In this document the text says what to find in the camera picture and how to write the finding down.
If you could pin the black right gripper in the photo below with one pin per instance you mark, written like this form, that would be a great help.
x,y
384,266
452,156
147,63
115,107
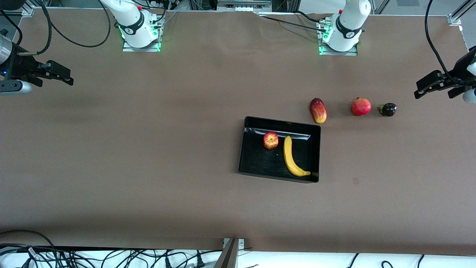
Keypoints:
x,y
19,66

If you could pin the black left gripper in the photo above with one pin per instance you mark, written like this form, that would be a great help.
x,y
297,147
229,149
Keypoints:
x,y
459,69

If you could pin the yellow banana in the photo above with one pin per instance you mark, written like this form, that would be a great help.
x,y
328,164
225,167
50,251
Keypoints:
x,y
288,152

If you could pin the red yellow apple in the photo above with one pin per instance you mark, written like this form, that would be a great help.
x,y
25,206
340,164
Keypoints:
x,y
270,140

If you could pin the black plastic box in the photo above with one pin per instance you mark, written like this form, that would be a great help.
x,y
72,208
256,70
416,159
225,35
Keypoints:
x,y
260,163

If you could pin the dark purple mangosteen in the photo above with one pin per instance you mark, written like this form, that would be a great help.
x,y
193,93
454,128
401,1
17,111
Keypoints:
x,y
389,109

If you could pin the red pomegranate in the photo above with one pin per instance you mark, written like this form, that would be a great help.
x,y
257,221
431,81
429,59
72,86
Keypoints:
x,y
361,107

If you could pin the red yellow mango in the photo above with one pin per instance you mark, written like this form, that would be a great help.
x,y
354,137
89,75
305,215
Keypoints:
x,y
318,111

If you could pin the grey power strip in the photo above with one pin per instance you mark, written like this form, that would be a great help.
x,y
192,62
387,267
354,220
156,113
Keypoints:
x,y
241,3

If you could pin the dark grey metal beam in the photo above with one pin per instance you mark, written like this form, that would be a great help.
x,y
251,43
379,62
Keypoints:
x,y
227,257

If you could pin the silver metal mounting plate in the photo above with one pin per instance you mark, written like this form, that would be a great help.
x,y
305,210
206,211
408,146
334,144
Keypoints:
x,y
241,243

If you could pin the aluminium frame bracket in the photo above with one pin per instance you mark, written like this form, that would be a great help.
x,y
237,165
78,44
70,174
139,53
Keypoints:
x,y
454,19
29,10

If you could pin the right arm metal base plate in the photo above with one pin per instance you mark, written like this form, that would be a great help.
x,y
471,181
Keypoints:
x,y
141,49

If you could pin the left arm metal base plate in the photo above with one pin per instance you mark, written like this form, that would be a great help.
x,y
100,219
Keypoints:
x,y
336,53

